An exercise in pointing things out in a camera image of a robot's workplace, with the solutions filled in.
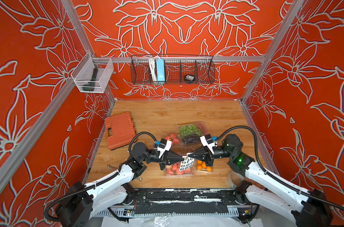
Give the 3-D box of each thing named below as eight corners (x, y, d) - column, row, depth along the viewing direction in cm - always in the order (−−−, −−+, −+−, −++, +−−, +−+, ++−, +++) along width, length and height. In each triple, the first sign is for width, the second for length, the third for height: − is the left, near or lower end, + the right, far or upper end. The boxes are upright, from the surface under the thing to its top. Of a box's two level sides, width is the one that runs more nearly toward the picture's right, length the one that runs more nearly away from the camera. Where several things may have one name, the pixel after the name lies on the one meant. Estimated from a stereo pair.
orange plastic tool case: (110, 151, 91) (107, 147, 87) (106, 122, 107) (104, 118, 103) (138, 141, 96) (137, 137, 92) (131, 115, 111) (129, 111, 107)
